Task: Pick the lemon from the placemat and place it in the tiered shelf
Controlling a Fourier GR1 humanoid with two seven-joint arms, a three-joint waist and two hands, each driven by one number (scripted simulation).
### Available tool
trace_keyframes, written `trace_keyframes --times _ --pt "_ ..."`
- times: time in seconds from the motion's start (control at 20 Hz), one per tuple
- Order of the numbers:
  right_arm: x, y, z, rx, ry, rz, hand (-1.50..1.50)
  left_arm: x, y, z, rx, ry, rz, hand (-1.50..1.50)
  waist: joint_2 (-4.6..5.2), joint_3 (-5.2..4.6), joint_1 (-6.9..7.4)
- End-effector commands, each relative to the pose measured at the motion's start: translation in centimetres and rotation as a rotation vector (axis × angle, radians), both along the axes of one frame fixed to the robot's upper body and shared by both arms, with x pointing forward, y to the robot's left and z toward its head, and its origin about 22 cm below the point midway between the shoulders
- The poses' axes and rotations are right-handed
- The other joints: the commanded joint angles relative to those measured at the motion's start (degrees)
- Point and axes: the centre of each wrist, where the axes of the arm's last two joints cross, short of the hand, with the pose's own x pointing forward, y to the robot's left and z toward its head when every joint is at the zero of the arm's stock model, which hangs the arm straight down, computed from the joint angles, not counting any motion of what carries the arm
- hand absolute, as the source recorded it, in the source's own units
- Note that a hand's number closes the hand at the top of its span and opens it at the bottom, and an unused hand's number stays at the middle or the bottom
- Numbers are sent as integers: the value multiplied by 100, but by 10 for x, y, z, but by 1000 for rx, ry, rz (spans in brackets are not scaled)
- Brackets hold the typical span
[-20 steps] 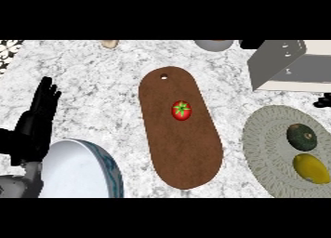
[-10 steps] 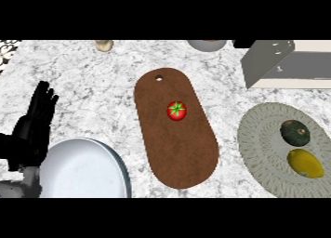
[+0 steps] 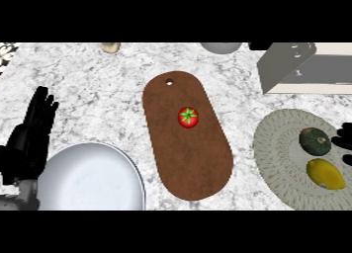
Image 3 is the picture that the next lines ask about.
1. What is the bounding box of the grey tiered shelf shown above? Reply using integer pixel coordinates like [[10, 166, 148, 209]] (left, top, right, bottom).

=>
[[256, 42, 352, 96]]

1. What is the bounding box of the black object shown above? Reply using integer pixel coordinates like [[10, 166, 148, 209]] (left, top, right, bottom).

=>
[[248, 42, 275, 51]]

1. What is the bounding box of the yellow lemon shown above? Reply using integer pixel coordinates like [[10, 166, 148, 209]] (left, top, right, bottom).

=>
[[304, 158, 347, 191]]

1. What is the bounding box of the dark green avocado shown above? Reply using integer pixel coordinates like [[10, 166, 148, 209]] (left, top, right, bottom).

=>
[[297, 126, 332, 157]]

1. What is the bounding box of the brown wooden cutting board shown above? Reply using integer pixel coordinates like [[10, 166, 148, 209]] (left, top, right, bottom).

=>
[[142, 70, 235, 202]]

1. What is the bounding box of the red tomato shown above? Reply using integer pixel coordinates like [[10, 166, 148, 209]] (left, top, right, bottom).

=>
[[176, 106, 199, 129]]

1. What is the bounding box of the white oval plate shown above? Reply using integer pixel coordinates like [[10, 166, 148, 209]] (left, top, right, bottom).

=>
[[37, 141, 148, 211]]

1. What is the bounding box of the grey bowl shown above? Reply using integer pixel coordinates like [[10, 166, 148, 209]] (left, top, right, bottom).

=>
[[198, 42, 244, 55]]

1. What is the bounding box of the small beige object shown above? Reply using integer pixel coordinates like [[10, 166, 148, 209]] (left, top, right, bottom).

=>
[[100, 42, 123, 54]]

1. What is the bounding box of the round beige woven placemat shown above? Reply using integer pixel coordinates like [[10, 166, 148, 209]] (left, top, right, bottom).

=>
[[253, 109, 352, 211]]

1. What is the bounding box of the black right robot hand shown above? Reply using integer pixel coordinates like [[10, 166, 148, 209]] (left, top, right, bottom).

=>
[[329, 122, 352, 170]]

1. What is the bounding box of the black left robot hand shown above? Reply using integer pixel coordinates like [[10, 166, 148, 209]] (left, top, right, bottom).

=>
[[0, 86, 60, 186]]

